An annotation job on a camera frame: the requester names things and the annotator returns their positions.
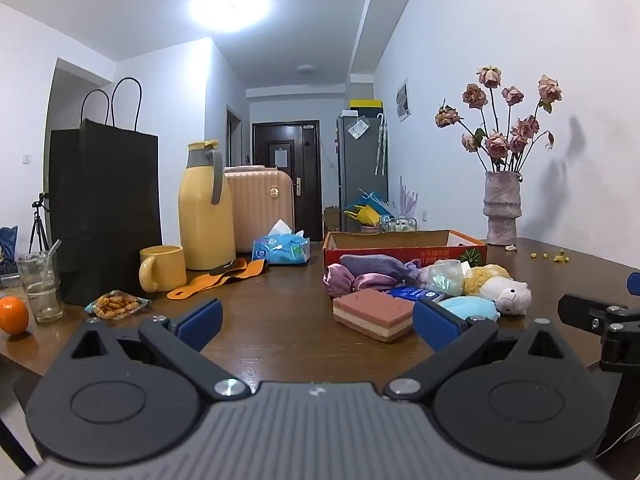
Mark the black tripod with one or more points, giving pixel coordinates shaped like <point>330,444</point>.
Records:
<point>36,230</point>

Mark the clear glass cup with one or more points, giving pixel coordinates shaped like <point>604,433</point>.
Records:
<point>42,295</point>

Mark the white folded umbrella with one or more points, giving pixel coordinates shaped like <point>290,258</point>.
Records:
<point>380,150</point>

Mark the scattered yellow crumbs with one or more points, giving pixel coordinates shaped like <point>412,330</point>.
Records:
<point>555,259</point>

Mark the grey refrigerator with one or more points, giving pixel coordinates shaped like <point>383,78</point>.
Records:
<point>360,170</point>

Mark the purple satin scrunchie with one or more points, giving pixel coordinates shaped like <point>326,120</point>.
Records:
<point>345,280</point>

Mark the pink layered sponge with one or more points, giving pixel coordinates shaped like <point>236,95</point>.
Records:
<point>372,310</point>

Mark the blue soft tissue pack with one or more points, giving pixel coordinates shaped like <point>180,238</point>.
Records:
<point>280,250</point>

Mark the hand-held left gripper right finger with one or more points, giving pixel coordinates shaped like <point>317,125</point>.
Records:
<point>440,325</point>

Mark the orange fruit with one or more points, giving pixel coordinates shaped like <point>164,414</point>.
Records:
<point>12,315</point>

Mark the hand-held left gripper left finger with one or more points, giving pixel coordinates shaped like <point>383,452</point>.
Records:
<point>200,322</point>

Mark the black paper bag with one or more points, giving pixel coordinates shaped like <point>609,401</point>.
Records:
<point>100,200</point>

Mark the blue packet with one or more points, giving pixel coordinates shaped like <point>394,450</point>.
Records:
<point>410,292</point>

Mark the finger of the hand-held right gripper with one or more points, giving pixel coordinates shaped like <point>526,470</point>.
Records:
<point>580,310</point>
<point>636,282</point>

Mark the paper sheet on refrigerator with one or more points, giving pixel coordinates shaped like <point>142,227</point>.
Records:
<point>357,128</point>

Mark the clear plastic bag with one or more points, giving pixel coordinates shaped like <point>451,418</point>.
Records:
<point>445,277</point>

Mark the yellow and blue bag pile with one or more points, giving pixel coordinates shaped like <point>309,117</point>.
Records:
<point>367,215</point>

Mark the red cardboard box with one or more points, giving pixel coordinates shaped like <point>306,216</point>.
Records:
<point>380,252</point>

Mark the purple dried plant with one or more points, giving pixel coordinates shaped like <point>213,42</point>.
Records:
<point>407,197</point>

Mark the yellow mug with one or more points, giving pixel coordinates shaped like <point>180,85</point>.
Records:
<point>165,267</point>

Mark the yellow thermos jug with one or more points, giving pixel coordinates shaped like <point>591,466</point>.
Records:
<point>205,220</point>

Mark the purple knit cloth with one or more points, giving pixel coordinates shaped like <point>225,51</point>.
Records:
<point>375,264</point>

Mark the pink suitcase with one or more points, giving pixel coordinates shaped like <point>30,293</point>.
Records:
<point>257,205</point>

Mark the dark brown entrance door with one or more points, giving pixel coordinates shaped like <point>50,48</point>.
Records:
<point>305,160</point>

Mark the yellow box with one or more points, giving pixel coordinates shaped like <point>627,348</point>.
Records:
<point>365,105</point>

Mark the small ceiling lamp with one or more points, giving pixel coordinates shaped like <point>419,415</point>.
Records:
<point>305,69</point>

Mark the small brown cardboard box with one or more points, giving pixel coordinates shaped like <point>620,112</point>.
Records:
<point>331,217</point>

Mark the yellow and white sheep plush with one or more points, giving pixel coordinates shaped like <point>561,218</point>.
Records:
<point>500,290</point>

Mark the round ceiling light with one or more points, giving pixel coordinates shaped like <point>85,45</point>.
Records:
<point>230,7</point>

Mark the cracker snack packet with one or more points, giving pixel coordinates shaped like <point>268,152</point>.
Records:
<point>116,303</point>

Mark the dried rose bouquet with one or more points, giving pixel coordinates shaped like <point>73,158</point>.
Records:
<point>497,145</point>

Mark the pink textured vase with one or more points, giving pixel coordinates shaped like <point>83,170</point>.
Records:
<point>502,210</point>

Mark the side room door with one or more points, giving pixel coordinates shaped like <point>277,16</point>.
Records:
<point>234,135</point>

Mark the wall poster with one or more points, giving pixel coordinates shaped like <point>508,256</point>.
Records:
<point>403,100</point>

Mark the drinking straw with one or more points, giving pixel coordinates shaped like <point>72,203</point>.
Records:
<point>54,250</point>

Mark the paper notice on door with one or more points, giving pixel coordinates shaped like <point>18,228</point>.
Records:
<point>278,155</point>

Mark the light blue plush toy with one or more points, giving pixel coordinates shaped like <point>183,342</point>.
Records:
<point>475,307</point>

